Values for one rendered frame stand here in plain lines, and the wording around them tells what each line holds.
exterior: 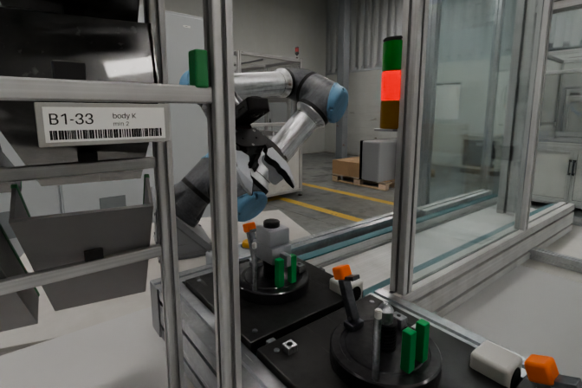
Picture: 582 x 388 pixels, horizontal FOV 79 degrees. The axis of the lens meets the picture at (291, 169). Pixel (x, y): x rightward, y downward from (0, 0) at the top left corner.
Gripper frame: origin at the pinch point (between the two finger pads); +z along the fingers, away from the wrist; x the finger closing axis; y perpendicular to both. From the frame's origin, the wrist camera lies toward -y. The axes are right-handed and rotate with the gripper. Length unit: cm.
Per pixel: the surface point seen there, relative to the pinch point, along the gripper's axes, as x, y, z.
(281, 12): -587, 295, -776
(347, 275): 0.2, -4.3, 20.5
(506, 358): -9.6, -10.3, 38.4
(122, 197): -39, 244, -182
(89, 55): 29.5, -23.0, 0.1
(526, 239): -77, 7, 28
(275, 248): 1.3, 6.6, 9.1
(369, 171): -13.0, -8.9, 6.6
